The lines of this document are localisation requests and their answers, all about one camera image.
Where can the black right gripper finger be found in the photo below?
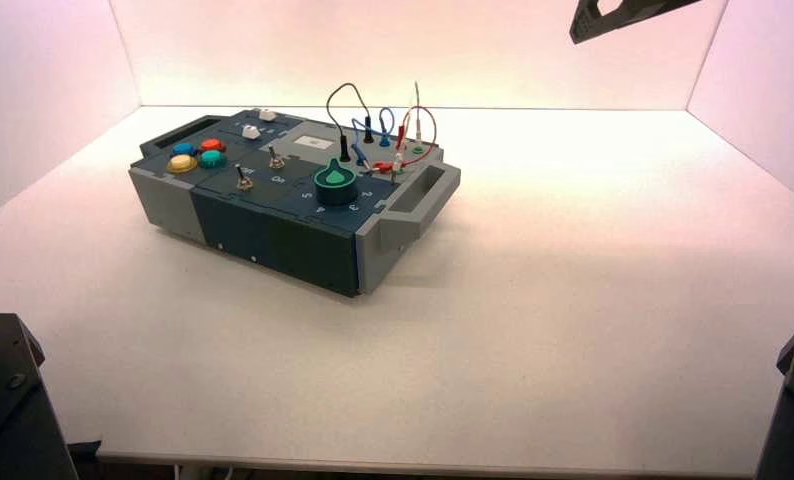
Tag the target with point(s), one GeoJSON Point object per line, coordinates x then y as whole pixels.
{"type": "Point", "coordinates": [625, 23]}

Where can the small white slider knob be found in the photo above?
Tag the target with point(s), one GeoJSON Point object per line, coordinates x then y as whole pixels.
{"type": "Point", "coordinates": [267, 114]}
{"type": "Point", "coordinates": [251, 132]}

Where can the green banana socket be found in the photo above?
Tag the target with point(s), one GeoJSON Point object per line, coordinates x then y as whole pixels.
{"type": "Point", "coordinates": [417, 150]}

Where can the green rotary knob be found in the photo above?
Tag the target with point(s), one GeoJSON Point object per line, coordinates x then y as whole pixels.
{"type": "Point", "coordinates": [335, 186]}

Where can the small white display panel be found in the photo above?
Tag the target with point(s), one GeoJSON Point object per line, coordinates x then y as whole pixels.
{"type": "Point", "coordinates": [313, 142]}

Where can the blue grey control box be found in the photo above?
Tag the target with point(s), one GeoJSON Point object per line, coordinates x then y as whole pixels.
{"type": "Point", "coordinates": [284, 228]}

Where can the orange push button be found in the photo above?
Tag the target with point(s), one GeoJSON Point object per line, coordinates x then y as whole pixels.
{"type": "Point", "coordinates": [211, 146]}

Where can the teal push button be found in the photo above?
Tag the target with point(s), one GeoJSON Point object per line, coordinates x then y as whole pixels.
{"type": "Point", "coordinates": [211, 159]}

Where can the blue push button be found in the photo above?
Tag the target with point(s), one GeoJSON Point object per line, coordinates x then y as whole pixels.
{"type": "Point", "coordinates": [184, 150]}

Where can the metal toggle switch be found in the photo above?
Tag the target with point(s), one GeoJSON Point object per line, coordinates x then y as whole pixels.
{"type": "Point", "coordinates": [244, 180]}
{"type": "Point", "coordinates": [276, 159]}

